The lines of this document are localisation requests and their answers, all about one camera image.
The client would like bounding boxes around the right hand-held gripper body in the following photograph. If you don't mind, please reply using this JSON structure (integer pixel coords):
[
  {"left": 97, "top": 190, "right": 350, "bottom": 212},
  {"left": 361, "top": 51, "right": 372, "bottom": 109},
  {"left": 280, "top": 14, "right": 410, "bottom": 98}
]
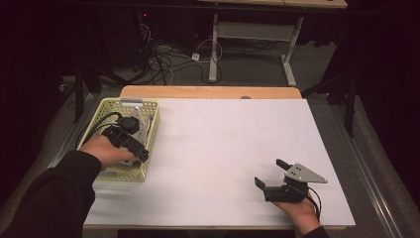
[{"left": 262, "top": 162, "right": 329, "bottom": 203}]

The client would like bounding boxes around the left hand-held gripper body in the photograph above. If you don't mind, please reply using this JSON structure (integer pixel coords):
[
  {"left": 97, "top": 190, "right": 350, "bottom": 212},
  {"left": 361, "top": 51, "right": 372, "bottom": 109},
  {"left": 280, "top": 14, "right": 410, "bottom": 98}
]
[{"left": 100, "top": 106, "right": 151, "bottom": 164}]

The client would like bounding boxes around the yellow plastic basket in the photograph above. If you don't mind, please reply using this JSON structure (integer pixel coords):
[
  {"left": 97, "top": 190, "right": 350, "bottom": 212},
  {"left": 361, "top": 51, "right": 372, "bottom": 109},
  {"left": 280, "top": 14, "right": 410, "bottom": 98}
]
[{"left": 76, "top": 97, "right": 161, "bottom": 183}]

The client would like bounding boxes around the person's right hand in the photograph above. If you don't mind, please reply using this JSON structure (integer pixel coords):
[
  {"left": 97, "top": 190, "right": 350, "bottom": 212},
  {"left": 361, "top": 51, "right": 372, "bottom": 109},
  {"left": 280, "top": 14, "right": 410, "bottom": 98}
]
[{"left": 271, "top": 196, "right": 322, "bottom": 238}]

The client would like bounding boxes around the white board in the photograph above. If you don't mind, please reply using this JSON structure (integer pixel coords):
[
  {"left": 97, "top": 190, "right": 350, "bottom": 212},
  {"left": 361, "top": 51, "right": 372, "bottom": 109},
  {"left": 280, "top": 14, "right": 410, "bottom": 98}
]
[{"left": 83, "top": 97, "right": 357, "bottom": 229}]

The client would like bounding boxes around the white-legged desk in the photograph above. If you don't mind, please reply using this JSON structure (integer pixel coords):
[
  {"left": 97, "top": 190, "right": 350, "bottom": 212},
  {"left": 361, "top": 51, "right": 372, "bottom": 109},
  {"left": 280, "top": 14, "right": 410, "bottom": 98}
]
[{"left": 197, "top": 0, "right": 349, "bottom": 88}]

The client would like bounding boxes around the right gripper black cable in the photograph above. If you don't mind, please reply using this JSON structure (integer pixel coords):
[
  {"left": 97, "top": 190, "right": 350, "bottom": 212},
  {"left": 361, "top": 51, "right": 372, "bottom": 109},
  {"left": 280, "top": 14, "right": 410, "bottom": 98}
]
[{"left": 304, "top": 185, "right": 323, "bottom": 223}]

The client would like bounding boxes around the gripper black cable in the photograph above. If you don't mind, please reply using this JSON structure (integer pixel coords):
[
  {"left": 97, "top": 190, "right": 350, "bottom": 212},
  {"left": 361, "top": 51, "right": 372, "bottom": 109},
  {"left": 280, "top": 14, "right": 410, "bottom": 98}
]
[
  {"left": 74, "top": 111, "right": 125, "bottom": 151},
  {"left": 304, "top": 185, "right": 323, "bottom": 223}
]

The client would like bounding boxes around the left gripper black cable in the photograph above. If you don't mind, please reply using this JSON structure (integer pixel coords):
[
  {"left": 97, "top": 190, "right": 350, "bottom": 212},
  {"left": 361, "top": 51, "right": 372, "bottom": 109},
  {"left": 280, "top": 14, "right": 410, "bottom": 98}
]
[{"left": 74, "top": 111, "right": 125, "bottom": 151}]

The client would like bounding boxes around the metal floor rail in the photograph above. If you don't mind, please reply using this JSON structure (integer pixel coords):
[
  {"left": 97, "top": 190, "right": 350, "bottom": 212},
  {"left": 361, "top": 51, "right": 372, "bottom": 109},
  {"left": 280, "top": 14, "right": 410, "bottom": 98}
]
[
  {"left": 329, "top": 104, "right": 404, "bottom": 238},
  {"left": 6, "top": 93, "right": 96, "bottom": 206}
]

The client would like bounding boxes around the tangle of black cables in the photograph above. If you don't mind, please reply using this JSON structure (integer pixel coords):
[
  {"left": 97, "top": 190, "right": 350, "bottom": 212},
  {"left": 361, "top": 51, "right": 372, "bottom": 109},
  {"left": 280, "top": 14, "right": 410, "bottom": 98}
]
[{"left": 138, "top": 13, "right": 226, "bottom": 85}]

